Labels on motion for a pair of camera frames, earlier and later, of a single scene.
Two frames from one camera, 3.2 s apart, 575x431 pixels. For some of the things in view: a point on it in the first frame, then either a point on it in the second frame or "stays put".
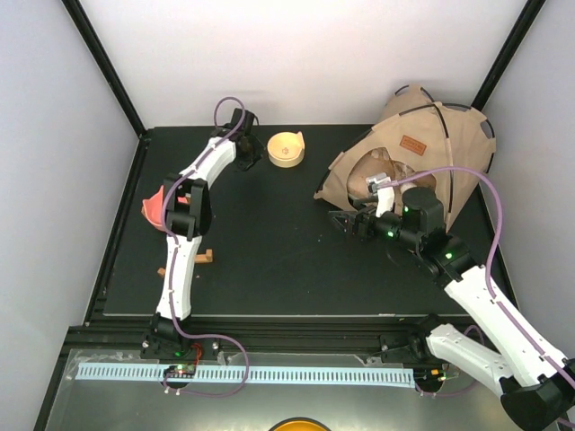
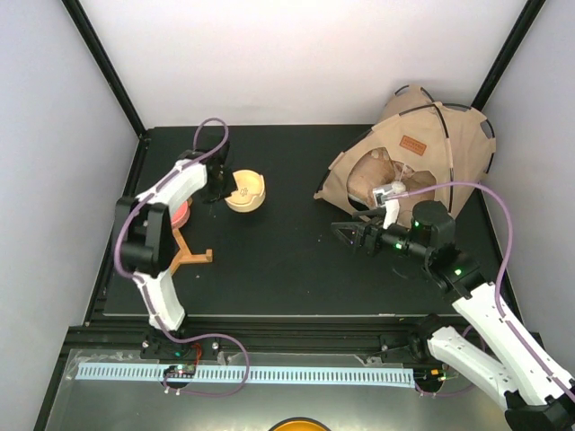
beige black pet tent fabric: x=450 y=143 stays put
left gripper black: x=260 y=147 to x=208 y=197
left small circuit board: x=180 y=370 stays put
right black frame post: x=508 y=54 stays put
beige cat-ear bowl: x=286 y=149 to x=251 y=191
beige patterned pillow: x=379 y=161 stays put
